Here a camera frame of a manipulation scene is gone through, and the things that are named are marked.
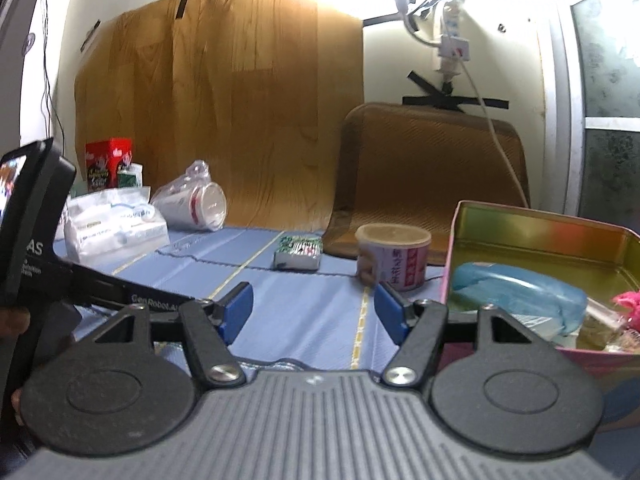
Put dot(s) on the plastic cup in clear bag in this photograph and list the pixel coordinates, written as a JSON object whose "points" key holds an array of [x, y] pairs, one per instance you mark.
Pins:
{"points": [[195, 202]]}

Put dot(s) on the white tissue pack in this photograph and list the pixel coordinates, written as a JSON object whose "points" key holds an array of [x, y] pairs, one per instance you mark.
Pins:
{"points": [[110, 230]]}

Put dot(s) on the lidded paper food cup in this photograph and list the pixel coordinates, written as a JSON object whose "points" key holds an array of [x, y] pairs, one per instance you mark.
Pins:
{"points": [[395, 257]]}

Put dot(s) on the small green box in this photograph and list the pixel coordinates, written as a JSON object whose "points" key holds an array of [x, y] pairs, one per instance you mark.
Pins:
{"points": [[131, 177]]}

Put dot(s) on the small green printed packet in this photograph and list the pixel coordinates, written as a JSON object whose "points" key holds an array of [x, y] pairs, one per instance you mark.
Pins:
{"points": [[299, 252]]}

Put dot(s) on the pink tin box gold inside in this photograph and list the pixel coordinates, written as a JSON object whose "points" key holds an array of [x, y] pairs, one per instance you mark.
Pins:
{"points": [[530, 240]]}

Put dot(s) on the frosted glass window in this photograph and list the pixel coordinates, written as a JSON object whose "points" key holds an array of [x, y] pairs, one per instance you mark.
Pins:
{"points": [[610, 60]]}

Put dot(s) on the red printed box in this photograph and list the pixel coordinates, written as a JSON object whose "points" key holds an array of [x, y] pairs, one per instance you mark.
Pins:
{"points": [[107, 160]]}

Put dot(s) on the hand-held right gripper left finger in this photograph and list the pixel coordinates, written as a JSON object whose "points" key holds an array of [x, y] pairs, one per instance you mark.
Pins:
{"points": [[234, 312]]}

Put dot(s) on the pink fluffy item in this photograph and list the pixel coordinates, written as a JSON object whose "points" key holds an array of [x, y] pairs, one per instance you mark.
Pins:
{"points": [[629, 307]]}

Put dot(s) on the wood grain sheet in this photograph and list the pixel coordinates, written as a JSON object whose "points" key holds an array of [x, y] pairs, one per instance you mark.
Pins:
{"points": [[225, 110]]}

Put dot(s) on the white power strip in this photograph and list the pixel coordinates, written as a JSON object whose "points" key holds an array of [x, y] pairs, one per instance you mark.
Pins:
{"points": [[452, 35]]}

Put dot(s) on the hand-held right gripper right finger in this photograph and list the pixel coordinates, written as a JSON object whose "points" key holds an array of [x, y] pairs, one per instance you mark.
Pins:
{"points": [[392, 312]]}

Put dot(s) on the black tape cross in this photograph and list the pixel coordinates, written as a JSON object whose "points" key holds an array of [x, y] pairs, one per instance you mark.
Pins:
{"points": [[450, 97]]}

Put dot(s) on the blue plastic pouch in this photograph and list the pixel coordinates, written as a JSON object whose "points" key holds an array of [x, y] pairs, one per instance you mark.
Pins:
{"points": [[520, 292]]}

